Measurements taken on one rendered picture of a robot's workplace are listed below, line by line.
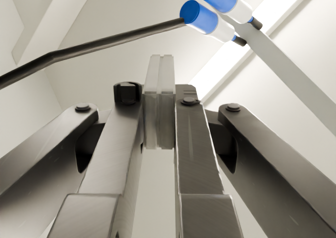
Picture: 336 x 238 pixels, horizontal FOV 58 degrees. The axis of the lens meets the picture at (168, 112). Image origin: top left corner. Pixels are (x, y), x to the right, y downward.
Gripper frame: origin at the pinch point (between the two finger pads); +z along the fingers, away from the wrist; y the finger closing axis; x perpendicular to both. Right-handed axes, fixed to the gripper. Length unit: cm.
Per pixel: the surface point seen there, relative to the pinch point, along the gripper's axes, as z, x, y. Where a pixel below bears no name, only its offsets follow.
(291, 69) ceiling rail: 71, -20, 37
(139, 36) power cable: 57, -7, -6
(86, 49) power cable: 50, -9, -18
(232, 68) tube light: 116, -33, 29
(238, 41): 80, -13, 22
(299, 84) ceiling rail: 68, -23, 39
